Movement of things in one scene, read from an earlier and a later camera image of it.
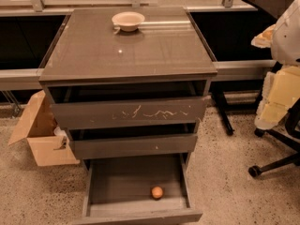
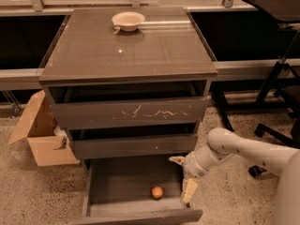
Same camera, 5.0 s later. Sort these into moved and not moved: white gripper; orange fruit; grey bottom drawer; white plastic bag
Moved: white gripper
Not moved: white plastic bag; orange fruit; grey bottom drawer
